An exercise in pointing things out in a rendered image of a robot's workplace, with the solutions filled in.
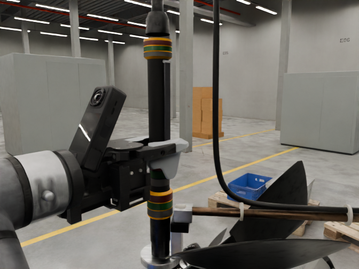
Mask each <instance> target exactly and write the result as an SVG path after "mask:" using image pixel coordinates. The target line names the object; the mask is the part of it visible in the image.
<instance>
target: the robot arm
mask: <svg viewBox="0 0 359 269"><path fill-rule="evenodd" d="M126 97H127V95H126V94H125V93H124V92H123V91H121V90H120V89H118V88H117V87H115V86H114V85H107V86H98V87H96V88H95V90H94V92H93V94H92V96H91V99H90V101H89V103H88V106H87V108H86V110H85V112H84V115H83V117H82V119H81V122H80V125H79V127H78V129H77V131H76V134H75V136H74V138H73V141H72V143H71V145H70V147H69V150H66V149H62V150H58V151H41V152H35V153H29V154H24V155H18V156H11V157H7V158H3V159H0V269H30V268H29V265H28V263H27V260H26V257H25V254H24V252H23V249H22V247H21V244H20V242H19V239H18V237H17V234H16V232H15V230H18V229H21V228H23V227H26V226H28V225H30V224H33V223H36V222H38V221H42V220H45V219H48V218H50V217H53V216H58V217H59V218H63V219H66V220H67V222H68V223H69V224H71V225H72V224H75V223H77V222H80V221H82V215H81V214H83V213H86V212H88V211H91V210H94V209H97V208H99V207H102V206H105V207H107V208H109V209H115V210H118V211H120V212H122V211H125V210H127V209H130V208H132V207H134V206H137V205H139V204H141V203H144V202H146V201H149V200H150V187H151V173H149V172H147V169H148V168H150V169H159V168H160V169H161V170H162V171H163V173H164V175H165V177H166V178H167V179H173V178H174V177H175V176H176V174H177V169H178V164H179V160H180V155H181V152H182V151H183V150H184V149H186V148H188V146H189V143H188V142H187V141H185V140H183V139H182V138H177V139H173V140H167V141H161V142H153V143H149V136H141V137H130V138H121V139H115V140H110V137H111V135H112V132H113V130H114V127H115V125H116V122H117V120H118V117H119V115H120V112H121V109H122V107H123V104H124V102H125V99H126ZM140 198H143V199H142V200H140V201H138V202H135V203H133V204H129V203H130V202H132V201H135V200H138V199H140ZM111 199H112V203H113V204H115V205H113V204H111Z"/></svg>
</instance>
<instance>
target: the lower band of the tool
mask: <svg viewBox="0 0 359 269"><path fill-rule="evenodd" d="M172 192H173V190H172V188H170V190H169V191H167V192H162V193H156V192H152V191H150V195H153V196H164V195H168V194H171V193H172ZM170 201H171V200H170ZM170 201H168V202H170ZM149 202H150V201H149ZM151 203H154V202H151ZM164 203H167V202H164ZM156 204H162V203H156ZM148 209H149V208H148ZM170 209H171V208H170ZM150 210H151V209H150ZM167 210H169V209H167ZM152 211H157V210H152ZM160 211H166V210H160ZM172 215H173V214H172ZM172 215H170V216H168V217H165V218H153V217H150V216H149V215H148V216H149V217H150V218H152V219H155V220H164V219H167V218H169V217H171V216H172Z"/></svg>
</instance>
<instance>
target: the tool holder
mask: <svg viewBox="0 0 359 269"><path fill-rule="evenodd" d="M176 204H186V208H185V209H182V208H174V214H173V217H172V220H171V224H170V232H171V243H170V253H169V255H168V256H171V255H173V254H175V253H177V252H181V251H183V233H189V227H190V223H192V218H193V215H192V206H193V204H190V203H176ZM168 256H166V257H168ZM166 257H164V258H156V257H154V256H153V255H152V254H151V244H148V245H147V246H145V247H144V248H143V249H142V250H141V263H142V265H143V266H144V267H145V268H147V269H172V268H174V267H175V266H177V265H178V264H179V262H180V260H181V257H178V256H175V257H171V258H167V259H166Z"/></svg>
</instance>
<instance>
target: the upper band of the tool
mask: <svg viewBox="0 0 359 269"><path fill-rule="evenodd" d="M149 40H165V41H171V42H172V40H171V39H168V38H146V39H144V41H149ZM146 46H169V45H146ZM144 47H145V46H144ZM170 47H172V46H170ZM155 51H158V50H155ZM145 52H151V51H145ZM163 52H170V51H163ZM171 53H172V52H171ZM144 58H145V59H146V60H147V59H169V60H170V59H171V58H172V57H165V56H149V57H144Z"/></svg>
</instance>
